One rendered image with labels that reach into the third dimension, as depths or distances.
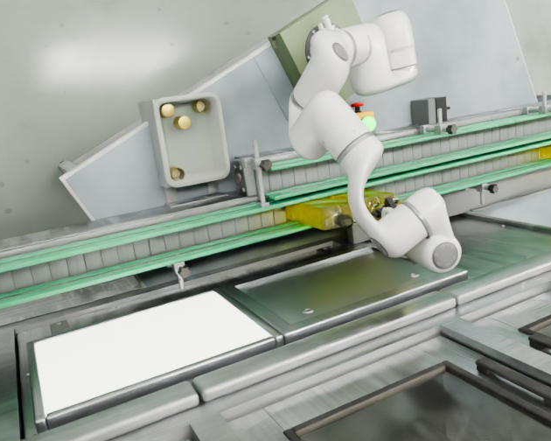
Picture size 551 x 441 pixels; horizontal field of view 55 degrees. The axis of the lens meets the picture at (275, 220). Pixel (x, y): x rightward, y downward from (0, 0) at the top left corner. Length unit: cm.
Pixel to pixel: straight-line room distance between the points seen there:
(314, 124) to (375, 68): 29
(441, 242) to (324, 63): 40
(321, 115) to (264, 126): 57
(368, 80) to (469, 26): 86
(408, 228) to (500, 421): 33
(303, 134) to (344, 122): 9
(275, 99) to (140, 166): 44
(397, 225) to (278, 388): 34
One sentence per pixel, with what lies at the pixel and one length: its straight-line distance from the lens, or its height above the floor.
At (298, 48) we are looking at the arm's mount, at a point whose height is 83.
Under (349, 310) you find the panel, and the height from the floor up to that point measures 131.
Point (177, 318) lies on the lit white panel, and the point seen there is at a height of 109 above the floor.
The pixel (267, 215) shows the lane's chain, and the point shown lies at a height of 88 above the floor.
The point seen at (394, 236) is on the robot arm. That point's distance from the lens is 93.
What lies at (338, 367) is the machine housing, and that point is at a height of 143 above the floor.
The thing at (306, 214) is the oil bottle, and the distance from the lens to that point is 134.
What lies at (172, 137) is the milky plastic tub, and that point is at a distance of 142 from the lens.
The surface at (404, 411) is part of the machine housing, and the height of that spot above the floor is 158.
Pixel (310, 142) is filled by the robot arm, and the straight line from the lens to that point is 103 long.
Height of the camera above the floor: 214
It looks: 61 degrees down
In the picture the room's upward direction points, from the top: 109 degrees clockwise
